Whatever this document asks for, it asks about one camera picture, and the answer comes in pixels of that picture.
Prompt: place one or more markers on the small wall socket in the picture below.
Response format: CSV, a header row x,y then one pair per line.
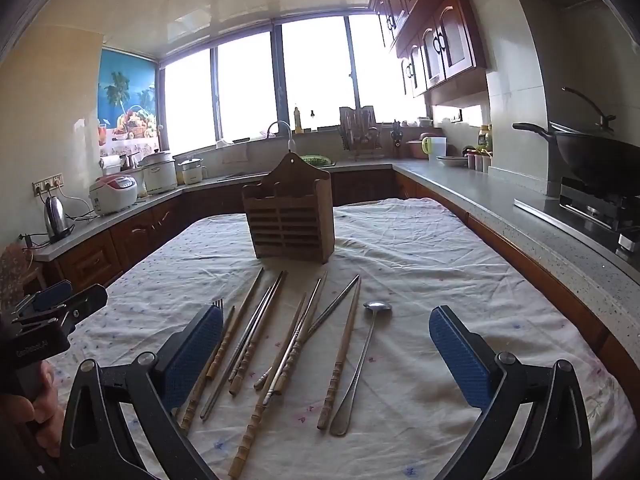
x,y
456,116

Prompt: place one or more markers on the wicker chair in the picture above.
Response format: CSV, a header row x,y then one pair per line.
x,y
15,270

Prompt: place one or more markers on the wooden upper kitchen cabinets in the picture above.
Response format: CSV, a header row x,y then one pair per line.
x,y
450,35

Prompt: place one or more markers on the paper towel roll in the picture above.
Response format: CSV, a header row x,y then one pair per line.
x,y
111,165

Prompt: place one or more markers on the white slow cooker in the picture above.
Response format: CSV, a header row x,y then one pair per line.
x,y
159,175

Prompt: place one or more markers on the small white electric pot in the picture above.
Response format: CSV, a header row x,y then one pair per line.
x,y
192,174

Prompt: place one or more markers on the gas stove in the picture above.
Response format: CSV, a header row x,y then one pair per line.
x,y
590,200

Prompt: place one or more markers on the green plastic basket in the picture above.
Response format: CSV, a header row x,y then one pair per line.
x,y
315,161

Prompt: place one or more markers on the white condiment jar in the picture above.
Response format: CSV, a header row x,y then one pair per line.
x,y
471,162
479,163
487,164

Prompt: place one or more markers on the black wok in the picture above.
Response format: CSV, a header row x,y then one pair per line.
x,y
600,160

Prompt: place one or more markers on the metal chopstick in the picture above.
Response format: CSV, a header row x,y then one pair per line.
x,y
335,305
272,390
233,360
264,310

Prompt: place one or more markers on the white and green pitcher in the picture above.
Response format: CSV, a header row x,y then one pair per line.
x,y
436,147

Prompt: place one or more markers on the white and red rice cooker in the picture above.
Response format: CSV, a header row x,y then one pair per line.
x,y
112,195

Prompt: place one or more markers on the white plate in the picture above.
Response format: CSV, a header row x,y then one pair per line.
x,y
452,161

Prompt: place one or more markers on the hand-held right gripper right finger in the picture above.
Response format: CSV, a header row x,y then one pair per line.
x,y
460,355

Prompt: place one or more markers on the person's left hand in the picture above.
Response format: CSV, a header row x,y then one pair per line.
x,y
47,410

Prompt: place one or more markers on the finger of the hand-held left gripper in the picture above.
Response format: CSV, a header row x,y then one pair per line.
x,y
50,294
87,300

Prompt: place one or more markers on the pink bowl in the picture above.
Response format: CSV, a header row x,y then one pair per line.
x,y
414,149

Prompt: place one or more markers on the steel electric kettle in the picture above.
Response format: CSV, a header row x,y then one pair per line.
x,y
56,220

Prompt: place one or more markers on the dish rack with utensils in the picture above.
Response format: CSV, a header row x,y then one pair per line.
x,y
362,130

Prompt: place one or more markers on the wooden utensil holder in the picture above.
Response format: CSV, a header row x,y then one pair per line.
x,y
290,225

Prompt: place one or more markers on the wall socket strip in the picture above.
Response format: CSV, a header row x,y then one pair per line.
x,y
47,185

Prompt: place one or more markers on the sink faucet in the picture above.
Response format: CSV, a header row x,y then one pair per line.
x,y
291,142

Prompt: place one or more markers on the beach and fruit wall poster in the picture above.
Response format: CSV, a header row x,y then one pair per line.
x,y
125,90

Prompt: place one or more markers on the white floral tablecloth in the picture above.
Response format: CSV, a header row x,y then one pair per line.
x,y
425,260

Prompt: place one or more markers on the kitchen window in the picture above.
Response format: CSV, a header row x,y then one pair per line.
x,y
276,85

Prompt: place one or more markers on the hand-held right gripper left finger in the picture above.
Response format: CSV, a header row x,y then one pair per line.
x,y
192,360

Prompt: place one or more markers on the small metal pot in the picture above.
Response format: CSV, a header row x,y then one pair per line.
x,y
129,161

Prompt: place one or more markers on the white plastic container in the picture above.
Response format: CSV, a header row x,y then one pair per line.
x,y
425,123

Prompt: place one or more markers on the yellow dish soap bottle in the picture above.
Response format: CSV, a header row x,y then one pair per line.
x,y
298,122

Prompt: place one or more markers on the grey kitchen countertop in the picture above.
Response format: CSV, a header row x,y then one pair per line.
x,y
475,195

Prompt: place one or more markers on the metal spoon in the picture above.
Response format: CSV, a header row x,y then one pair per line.
x,y
375,308

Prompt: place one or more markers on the yellow oil bottle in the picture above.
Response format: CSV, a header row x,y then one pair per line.
x,y
484,137

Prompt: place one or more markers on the metal fork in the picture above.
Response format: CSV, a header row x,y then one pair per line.
x,y
216,304

